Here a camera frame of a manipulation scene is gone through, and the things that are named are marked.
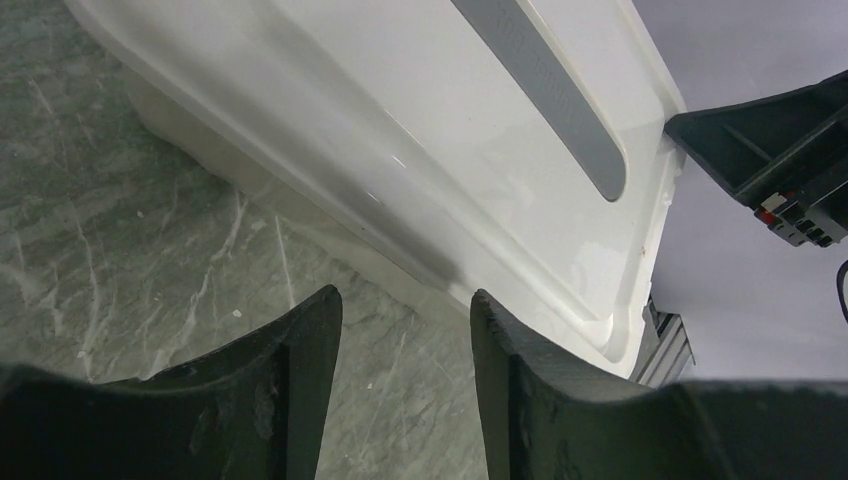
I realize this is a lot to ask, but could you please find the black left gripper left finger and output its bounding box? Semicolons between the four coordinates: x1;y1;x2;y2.
1;285;343;479

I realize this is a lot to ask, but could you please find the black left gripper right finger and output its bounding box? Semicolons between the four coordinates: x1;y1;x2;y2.
470;290;847;479

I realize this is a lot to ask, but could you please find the white plastic bin lid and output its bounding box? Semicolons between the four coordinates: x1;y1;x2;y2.
68;1;685;377

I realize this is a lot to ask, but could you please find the beige plastic bin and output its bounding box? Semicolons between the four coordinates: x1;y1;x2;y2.
122;65;469;327

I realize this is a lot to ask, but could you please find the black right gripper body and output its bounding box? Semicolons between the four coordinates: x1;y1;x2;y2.
664;72;847;248

